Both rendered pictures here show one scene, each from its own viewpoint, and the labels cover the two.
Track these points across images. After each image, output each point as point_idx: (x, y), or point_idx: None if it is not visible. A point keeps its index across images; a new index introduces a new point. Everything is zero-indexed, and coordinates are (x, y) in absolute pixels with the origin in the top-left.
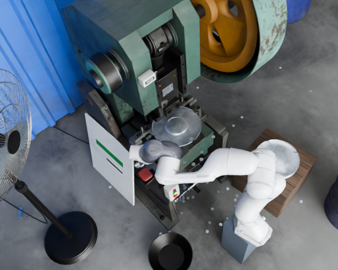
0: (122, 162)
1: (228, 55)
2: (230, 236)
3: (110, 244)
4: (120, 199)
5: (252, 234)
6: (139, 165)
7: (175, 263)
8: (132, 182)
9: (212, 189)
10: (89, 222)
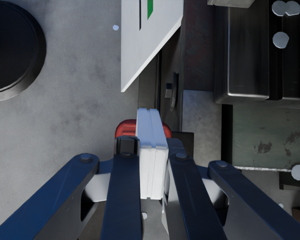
0: (154, 8)
1: None
2: None
3: (35, 118)
4: (112, 62)
5: None
6: (100, 198)
7: (96, 238)
8: (140, 65)
9: (256, 183)
10: (34, 54)
